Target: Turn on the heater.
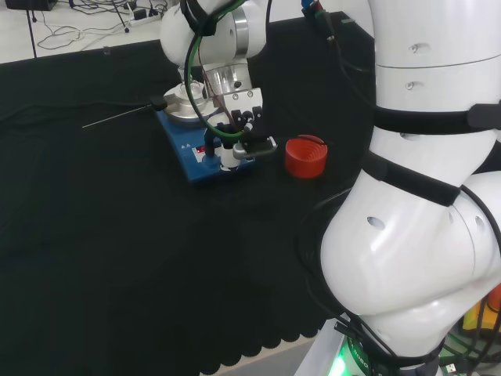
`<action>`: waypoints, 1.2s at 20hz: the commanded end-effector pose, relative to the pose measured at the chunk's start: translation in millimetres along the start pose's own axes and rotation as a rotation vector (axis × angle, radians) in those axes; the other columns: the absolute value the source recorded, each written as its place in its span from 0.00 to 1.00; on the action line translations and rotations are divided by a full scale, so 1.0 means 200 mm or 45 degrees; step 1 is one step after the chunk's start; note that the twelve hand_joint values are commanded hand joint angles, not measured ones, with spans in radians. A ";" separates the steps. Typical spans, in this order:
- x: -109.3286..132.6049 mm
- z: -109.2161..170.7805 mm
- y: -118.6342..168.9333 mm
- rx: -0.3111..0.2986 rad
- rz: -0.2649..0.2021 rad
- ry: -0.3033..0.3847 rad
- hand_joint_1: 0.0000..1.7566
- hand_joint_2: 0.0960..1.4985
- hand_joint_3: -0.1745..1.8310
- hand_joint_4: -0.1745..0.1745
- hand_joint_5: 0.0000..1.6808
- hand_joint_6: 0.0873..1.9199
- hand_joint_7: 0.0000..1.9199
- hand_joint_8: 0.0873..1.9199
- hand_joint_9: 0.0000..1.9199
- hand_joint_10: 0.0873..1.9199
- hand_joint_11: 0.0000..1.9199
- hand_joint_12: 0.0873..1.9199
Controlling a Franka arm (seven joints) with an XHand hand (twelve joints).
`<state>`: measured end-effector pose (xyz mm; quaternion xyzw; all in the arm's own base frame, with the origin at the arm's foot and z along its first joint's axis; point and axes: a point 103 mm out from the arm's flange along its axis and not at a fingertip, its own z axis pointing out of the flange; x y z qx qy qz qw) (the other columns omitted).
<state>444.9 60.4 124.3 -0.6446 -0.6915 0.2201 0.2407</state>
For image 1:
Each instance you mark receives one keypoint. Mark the white power strip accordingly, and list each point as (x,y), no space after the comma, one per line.
(145,17)

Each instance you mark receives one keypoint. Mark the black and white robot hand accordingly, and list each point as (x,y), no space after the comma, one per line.
(254,121)

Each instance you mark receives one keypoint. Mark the black box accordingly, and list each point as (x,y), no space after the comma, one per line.
(31,4)

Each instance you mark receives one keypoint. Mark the dark tripod pole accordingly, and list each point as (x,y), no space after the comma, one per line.
(31,31)

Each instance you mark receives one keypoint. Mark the black plastic clamp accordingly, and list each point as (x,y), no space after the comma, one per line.
(158,103)

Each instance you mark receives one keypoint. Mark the heater with blue base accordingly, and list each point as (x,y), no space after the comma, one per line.
(184,156)

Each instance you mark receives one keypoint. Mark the clear round-bottom glass flask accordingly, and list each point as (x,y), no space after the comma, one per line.
(184,88)

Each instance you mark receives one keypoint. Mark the clear tape strip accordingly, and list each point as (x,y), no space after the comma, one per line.
(106,50)

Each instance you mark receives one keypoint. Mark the thin metal probe rod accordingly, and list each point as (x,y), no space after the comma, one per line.
(113,117)

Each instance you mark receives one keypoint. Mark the black table cloth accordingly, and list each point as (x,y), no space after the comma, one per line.
(137,243)

